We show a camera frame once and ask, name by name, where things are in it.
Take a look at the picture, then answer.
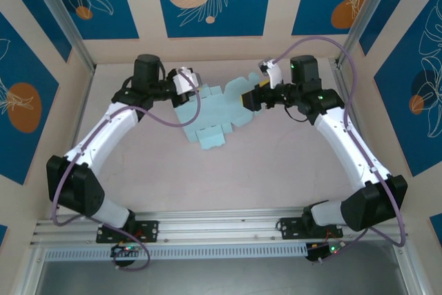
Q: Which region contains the aluminium mounting rail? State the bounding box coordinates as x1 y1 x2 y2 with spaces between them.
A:
29 207 408 248

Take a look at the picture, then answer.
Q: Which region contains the light blue paper box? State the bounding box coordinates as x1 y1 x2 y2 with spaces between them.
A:
172 71 269 151

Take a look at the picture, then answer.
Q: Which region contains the blue panel large peach circle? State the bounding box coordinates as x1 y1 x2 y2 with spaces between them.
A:
153 0 276 39

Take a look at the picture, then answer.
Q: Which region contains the aluminium frame post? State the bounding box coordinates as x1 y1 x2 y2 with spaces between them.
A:
26 0 97 73
336 0 405 70

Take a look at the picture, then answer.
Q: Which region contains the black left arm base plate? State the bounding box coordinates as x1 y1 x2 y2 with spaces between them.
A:
95 220 160 244

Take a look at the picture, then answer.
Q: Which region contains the blue floral wall panel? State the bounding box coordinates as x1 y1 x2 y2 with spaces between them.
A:
374 0 442 178
358 0 427 57
0 0 73 64
0 11 60 186

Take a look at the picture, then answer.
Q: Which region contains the grey metal sheet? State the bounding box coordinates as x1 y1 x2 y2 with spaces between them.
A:
34 256 408 295

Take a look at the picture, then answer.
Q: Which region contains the blue panel small orange circle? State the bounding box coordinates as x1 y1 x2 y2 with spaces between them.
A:
44 0 140 41

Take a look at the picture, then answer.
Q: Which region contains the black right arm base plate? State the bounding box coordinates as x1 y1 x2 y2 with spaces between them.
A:
280 216 345 240

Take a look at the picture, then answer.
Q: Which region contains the grey slotted cable duct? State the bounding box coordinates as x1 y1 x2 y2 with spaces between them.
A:
44 243 308 262

